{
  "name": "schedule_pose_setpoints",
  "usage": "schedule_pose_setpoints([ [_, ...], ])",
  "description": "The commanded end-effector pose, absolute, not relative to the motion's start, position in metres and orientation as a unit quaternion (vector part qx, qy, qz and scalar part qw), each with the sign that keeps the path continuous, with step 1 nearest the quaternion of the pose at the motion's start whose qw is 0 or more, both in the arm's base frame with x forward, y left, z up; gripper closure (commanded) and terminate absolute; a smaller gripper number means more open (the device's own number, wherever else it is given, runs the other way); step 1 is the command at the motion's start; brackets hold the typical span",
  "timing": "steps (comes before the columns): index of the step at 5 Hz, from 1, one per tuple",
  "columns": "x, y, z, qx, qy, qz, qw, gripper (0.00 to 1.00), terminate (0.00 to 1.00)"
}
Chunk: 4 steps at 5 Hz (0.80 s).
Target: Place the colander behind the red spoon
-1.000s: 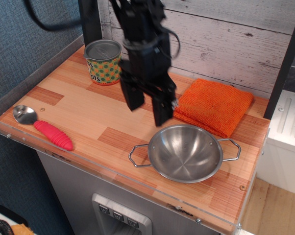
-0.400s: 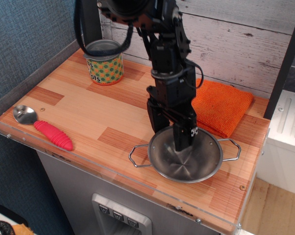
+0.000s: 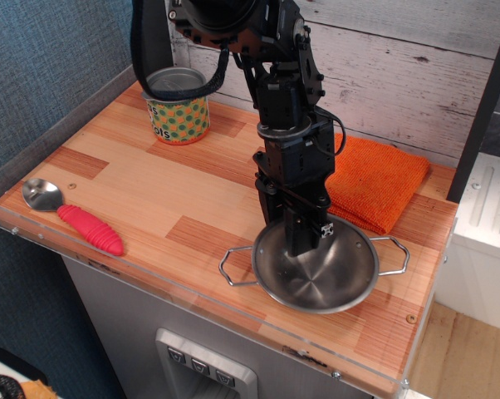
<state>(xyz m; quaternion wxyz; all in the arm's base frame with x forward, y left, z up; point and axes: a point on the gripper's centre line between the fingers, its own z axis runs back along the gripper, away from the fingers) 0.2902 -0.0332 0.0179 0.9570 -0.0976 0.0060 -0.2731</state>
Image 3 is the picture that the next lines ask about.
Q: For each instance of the folded orange cloth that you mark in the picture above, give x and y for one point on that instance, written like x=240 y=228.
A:
x=373 y=183

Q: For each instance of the grey toy fridge cabinet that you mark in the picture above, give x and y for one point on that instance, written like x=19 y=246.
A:
x=295 y=355

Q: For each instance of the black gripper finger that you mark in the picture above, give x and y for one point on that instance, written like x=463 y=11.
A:
x=305 y=228
x=270 y=198

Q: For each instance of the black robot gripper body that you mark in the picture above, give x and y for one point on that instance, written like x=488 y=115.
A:
x=298 y=161

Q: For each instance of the orange yellow sponge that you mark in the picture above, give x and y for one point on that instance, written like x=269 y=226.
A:
x=37 y=390

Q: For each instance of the green orange patterned tin can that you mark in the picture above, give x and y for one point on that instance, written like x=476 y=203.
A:
x=178 y=122

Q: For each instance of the silver dispenser button panel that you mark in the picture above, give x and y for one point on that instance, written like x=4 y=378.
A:
x=194 y=371

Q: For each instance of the stainless steel two-handled pot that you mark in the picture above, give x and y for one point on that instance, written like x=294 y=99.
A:
x=336 y=276

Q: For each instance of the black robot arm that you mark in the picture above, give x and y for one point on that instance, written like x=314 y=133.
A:
x=271 y=44

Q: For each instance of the red-handled metal spoon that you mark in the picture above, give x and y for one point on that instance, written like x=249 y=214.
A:
x=43 y=195

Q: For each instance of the dark vertical frame post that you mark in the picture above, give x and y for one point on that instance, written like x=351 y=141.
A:
x=477 y=132

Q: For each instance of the clear acrylic table guard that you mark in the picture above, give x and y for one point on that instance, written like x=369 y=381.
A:
x=157 y=239

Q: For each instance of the dark left frame post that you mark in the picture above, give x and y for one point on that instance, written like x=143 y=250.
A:
x=150 y=43

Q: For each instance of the white ribbed appliance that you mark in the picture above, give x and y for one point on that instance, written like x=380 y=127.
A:
x=469 y=280

